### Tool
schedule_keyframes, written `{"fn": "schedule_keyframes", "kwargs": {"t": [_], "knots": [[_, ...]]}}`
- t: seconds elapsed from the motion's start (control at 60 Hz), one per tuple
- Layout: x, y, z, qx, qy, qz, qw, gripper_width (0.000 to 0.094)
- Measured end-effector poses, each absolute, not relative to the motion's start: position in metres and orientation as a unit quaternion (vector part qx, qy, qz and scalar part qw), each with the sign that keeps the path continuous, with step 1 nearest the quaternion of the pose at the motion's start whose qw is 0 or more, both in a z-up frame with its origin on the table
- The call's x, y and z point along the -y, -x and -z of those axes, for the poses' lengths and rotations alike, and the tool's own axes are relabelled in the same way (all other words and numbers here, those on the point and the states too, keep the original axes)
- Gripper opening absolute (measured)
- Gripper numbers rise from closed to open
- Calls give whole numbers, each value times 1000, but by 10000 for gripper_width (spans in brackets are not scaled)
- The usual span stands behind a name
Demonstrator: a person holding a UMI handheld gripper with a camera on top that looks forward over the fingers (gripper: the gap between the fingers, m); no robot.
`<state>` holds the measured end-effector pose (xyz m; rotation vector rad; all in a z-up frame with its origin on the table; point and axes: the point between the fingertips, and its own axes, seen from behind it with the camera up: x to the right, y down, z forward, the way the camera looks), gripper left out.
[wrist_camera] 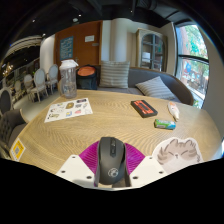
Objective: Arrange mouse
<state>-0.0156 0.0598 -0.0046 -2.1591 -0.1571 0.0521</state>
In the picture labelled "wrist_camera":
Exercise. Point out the clear shaker bottle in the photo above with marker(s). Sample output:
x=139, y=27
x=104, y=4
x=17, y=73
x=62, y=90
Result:
x=68, y=80

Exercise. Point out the black and orange backpack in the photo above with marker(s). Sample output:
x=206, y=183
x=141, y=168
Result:
x=86, y=77

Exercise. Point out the black and orange box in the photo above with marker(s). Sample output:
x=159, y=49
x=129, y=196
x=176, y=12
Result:
x=144, y=108

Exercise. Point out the blue wall poster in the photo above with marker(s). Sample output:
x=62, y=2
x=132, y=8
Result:
x=66, y=48

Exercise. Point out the grey curved sofa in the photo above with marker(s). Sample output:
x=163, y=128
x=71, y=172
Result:
x=160, y=83

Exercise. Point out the dark tufted chair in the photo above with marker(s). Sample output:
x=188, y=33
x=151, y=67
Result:
x=5, y=100
x=10, y=128

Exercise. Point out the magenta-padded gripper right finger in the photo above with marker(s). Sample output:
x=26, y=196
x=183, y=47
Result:
x=141, y=168

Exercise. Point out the white wall sign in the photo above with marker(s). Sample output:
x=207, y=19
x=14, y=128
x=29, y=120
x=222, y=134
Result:
x=89, y=38

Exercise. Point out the yellow square sticker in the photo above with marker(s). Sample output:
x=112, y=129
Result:
x=17, y=149

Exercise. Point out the white sticker sheet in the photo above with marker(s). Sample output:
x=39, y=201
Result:
x=68, y=109

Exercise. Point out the striped cushion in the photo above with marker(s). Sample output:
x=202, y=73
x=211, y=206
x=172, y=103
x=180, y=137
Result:
x=114, y=74
x=155, y=88

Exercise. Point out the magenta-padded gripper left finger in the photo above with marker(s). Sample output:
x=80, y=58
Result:
x=80, y=166

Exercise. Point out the cat-shaped mouse pad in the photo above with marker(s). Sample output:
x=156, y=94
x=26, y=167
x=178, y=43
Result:
x=178, y=154

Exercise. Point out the black computer mouse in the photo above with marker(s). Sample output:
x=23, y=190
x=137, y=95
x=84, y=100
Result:
x=111, y=160

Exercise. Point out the glass door cabinet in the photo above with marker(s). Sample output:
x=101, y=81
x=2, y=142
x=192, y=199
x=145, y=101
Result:
x=151, y=50

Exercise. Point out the group of white chairs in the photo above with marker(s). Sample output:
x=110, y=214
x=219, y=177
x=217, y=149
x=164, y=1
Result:
x=38, y=81

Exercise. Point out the green tissue packet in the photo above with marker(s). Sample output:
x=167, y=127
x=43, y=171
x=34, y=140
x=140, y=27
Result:
x=164, y=124

